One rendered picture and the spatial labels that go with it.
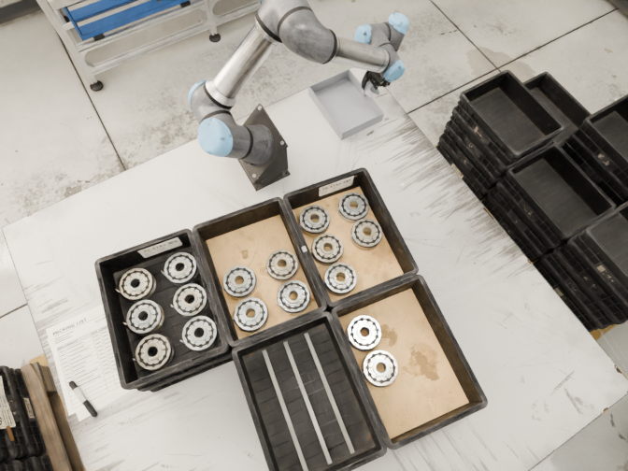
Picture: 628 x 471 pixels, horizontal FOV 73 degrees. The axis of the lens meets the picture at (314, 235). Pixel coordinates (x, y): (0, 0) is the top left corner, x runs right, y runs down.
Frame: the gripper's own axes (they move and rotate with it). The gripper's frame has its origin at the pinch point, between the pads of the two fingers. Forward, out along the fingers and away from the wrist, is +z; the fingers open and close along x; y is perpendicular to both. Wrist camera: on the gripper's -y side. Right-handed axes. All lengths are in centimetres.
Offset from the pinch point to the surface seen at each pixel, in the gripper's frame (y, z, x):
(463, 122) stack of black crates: 25, 14, 50
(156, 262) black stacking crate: 24, 16, -104
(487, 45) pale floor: -34, 38, 155
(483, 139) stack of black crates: 38, 12, 49
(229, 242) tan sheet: 31, 10, -81
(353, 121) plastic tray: 7.5, 5.5, -10.2
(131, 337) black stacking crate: 42, 20, -120
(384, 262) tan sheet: 66, 1, -44
